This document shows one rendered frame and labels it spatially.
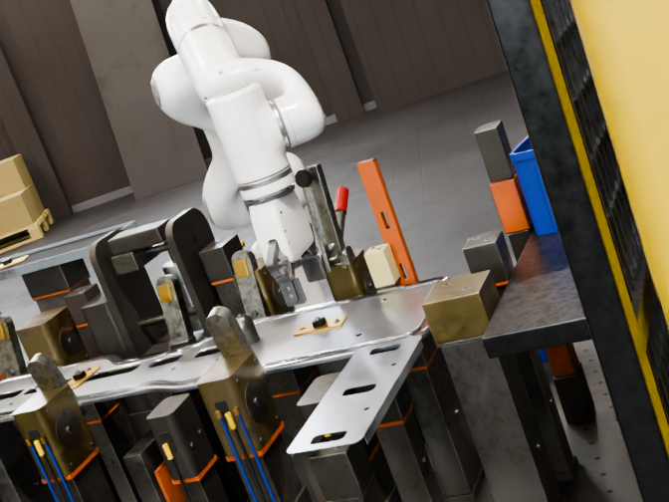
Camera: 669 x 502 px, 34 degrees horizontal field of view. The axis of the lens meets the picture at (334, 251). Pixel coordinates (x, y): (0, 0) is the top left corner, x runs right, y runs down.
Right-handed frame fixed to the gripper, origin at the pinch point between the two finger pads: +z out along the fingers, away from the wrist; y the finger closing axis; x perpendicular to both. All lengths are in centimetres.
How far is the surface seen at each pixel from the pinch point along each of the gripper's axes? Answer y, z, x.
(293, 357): 10.7, 6.7, -0.6
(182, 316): -12.1, 4.2, -30.8
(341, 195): -23.8, -6.7, 0.5
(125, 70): -821, -4, -522
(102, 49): -824, -31, -540
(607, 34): 53, -32, 60
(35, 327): -11, 0, -61
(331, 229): -13.5, -4.1, 1.1
